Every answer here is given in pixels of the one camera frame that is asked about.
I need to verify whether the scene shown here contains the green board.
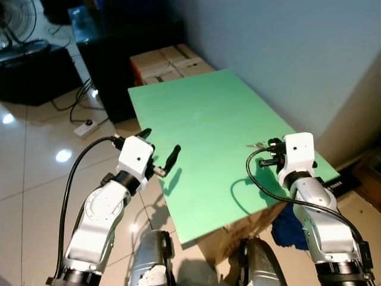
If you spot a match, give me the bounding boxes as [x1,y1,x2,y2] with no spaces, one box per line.
[127,69,341,245]

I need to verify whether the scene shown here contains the white power strip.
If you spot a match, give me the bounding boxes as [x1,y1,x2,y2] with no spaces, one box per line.
[73,120,100,138]

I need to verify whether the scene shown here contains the black toner box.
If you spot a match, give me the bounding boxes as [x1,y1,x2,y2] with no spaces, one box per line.
[320,169,365,198]

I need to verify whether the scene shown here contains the blue cloth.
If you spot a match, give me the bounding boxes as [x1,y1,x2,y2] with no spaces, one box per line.
[271,204,311,249]

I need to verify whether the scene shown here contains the taped cardboard box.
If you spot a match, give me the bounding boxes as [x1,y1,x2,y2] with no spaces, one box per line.
[129,43,216,88]

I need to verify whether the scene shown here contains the black cabinet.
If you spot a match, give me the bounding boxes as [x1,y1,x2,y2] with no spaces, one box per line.
[68,5,186,124]

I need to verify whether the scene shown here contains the printed cardboard box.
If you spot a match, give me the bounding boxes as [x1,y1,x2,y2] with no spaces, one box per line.
[195,201,288,266]

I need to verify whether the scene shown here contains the brown wooden crate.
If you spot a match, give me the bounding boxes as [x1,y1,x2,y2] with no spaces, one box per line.
[350,150,381,210]

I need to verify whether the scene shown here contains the right robot leg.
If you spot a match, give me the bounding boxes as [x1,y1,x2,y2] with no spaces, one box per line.
[238,237,290,286]

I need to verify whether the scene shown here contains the low black table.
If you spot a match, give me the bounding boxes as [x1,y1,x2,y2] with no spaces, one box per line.
[0,44,83,107]

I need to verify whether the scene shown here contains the standing fan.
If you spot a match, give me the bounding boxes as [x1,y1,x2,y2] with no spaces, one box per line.
[0,0,51,59]

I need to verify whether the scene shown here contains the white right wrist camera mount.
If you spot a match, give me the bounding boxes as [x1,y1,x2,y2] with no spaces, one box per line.
[278,132,317,181]

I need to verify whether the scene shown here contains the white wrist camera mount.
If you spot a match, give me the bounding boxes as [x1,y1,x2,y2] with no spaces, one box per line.
[278,132,317,181]
[117,135,157,183]

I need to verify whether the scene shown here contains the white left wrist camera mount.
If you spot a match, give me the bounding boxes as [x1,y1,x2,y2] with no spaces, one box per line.
[117,135,157,183]

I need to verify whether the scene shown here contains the black floor cable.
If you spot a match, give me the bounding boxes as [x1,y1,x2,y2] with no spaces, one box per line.
[50,77,111,127]

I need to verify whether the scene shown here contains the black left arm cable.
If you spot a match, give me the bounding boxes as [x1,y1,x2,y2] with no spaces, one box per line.
[55,135,124,282]

